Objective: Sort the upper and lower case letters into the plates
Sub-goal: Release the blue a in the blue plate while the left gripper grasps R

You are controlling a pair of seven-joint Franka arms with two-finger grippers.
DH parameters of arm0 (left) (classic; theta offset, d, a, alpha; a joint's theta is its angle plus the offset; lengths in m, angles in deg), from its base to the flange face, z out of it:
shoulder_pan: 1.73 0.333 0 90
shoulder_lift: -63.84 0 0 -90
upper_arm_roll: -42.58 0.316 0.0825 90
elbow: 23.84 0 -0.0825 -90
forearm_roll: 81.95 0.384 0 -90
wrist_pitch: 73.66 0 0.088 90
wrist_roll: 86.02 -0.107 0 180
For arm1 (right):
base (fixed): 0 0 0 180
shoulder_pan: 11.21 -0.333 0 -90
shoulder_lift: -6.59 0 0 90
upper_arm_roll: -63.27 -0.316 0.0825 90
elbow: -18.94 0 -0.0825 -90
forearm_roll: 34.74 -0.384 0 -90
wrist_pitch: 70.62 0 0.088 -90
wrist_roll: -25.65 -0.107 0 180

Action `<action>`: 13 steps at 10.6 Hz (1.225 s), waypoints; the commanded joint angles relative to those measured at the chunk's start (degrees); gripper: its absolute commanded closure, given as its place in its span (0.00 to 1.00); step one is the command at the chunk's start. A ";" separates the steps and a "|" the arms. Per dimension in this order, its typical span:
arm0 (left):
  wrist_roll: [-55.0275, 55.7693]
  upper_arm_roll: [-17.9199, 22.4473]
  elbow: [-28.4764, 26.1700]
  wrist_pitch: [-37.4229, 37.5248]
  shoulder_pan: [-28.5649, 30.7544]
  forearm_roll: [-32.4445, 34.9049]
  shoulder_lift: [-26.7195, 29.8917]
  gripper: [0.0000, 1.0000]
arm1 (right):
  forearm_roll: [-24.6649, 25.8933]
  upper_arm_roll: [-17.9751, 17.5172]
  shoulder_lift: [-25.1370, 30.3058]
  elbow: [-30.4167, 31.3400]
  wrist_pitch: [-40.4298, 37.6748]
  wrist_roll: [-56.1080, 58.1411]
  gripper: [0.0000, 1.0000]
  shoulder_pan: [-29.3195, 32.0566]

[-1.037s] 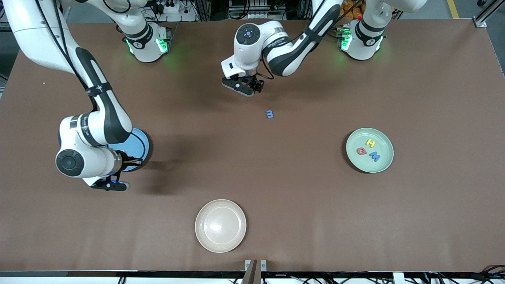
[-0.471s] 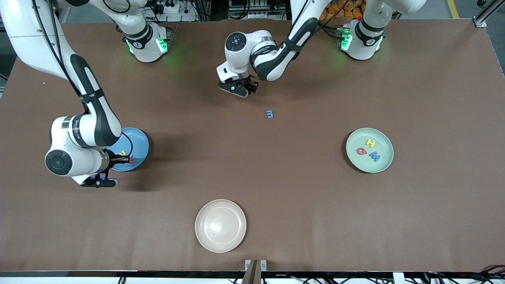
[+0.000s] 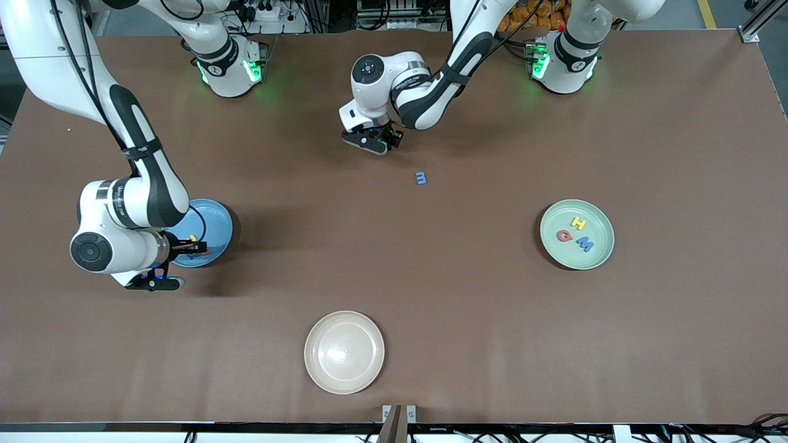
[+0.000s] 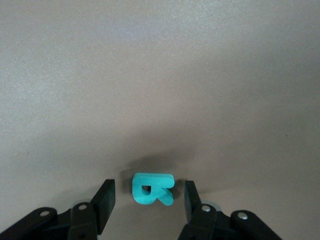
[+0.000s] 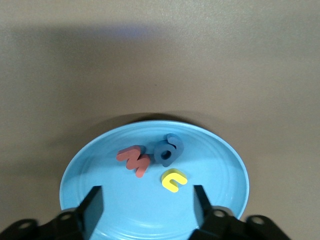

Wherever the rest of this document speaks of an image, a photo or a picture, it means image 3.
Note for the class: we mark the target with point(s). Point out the blue foam letter W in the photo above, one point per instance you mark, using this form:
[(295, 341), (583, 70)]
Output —
[(583, 245)]

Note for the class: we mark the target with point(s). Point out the orange packets pile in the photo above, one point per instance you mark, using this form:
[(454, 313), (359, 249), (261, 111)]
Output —
[(535, 15)]

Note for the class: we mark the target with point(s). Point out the grey equipment rack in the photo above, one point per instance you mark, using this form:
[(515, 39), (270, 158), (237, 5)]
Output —
[(400, 15)]

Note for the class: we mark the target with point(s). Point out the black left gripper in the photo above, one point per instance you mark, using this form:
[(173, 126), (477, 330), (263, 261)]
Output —
[(390, 136)]

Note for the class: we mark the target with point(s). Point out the white power strip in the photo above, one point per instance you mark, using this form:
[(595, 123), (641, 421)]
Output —
[(265, 11)]

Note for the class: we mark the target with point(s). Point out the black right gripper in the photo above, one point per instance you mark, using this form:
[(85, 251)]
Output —
[(177, 250)]

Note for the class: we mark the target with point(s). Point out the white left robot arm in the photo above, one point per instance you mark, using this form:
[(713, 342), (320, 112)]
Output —
[(369, 92)]

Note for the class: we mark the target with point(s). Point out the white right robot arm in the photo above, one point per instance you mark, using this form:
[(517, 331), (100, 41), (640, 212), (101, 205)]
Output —
[(49, 61)]

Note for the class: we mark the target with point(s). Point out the green plate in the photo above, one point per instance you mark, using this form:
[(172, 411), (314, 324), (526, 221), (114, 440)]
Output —
[(594, 218)]

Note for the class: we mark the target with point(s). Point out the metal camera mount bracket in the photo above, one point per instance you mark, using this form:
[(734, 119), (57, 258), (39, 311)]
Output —
[(399, 418)]

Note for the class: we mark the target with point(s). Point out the beige plate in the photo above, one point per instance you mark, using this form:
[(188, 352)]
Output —
[(344, 352)]

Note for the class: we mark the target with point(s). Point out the red foam letter Q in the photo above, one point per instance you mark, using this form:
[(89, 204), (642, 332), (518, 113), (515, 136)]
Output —
[(564, 235)]

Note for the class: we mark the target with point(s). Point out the blue plate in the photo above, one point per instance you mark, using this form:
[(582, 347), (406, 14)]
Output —
[(215, 221)]

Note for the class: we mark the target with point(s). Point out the yellow foam letter H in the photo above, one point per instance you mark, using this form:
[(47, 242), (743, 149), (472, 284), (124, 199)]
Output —
[(578, 223)]

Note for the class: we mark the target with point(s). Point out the blue foam letter m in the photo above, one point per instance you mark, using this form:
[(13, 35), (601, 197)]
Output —
[(421, 178)]

